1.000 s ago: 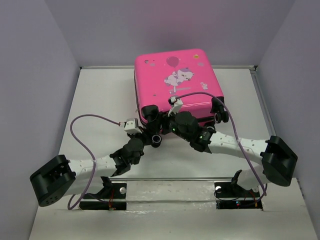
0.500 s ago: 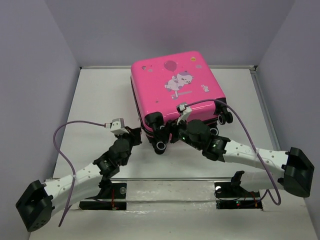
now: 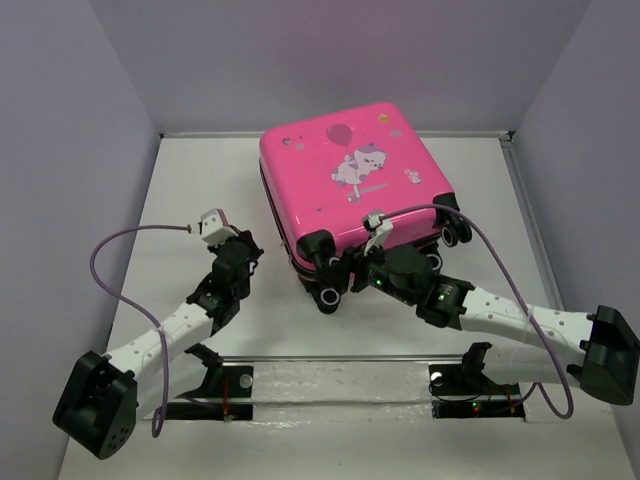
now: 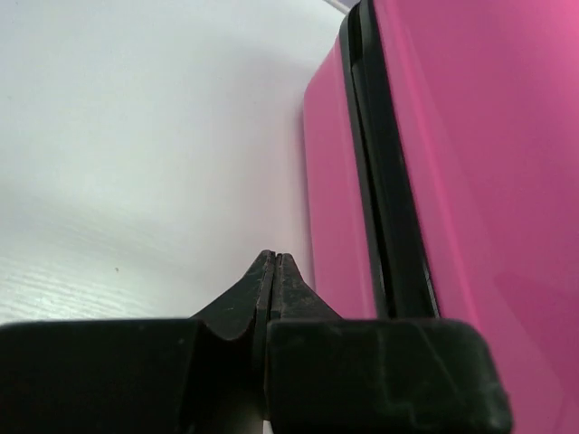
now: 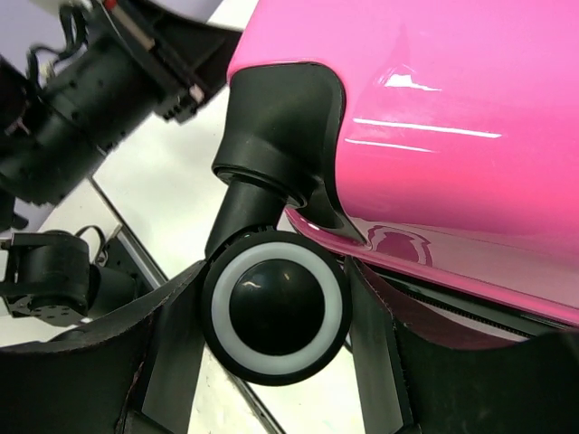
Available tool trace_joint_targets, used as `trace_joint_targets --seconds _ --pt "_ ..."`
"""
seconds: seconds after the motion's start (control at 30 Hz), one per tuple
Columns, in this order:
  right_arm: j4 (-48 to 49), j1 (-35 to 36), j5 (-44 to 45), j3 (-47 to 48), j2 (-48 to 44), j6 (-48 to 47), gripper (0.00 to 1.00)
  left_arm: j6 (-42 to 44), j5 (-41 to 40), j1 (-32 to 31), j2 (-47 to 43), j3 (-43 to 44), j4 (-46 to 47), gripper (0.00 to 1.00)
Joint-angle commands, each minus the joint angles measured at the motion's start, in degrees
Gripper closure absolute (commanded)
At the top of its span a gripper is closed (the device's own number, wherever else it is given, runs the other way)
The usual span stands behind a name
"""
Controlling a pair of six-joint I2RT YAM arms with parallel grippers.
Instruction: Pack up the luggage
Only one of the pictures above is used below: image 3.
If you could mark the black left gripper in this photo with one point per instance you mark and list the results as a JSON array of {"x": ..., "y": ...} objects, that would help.
[{"x": 245, "y": 237}]

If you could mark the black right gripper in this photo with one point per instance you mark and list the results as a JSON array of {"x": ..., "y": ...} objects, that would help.
[{"x": 355, "y": 261}]

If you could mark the pink hard-shell suitcase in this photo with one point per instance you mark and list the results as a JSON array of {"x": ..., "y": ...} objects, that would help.
[{"x": 323, "y": 175}]

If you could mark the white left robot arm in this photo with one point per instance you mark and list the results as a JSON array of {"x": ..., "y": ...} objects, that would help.
[{"x": 106, "y": 395}]

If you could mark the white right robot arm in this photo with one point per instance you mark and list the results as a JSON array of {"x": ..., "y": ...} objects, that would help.
[{"x": 596, "y": 352}]

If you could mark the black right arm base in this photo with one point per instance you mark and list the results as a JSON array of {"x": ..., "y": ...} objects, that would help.
[{"x": 461, "y": 390}]

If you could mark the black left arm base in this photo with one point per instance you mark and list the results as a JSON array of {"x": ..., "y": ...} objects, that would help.
[{"x": 224, "y": 394}]

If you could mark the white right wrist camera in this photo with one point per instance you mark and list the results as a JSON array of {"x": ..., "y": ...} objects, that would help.
[{"x": 379, "y": 228}]

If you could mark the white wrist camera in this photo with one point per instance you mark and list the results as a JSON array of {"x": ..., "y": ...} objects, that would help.
[
  {"x": 379, "y": 228},
  {"x": 213, "y": 228}
]

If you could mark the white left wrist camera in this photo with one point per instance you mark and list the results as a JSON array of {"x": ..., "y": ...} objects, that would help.
[{"x": 213, "y": 228}]

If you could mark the silver table rail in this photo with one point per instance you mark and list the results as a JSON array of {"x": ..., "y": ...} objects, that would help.
[{"x": 428, "y": 358}]

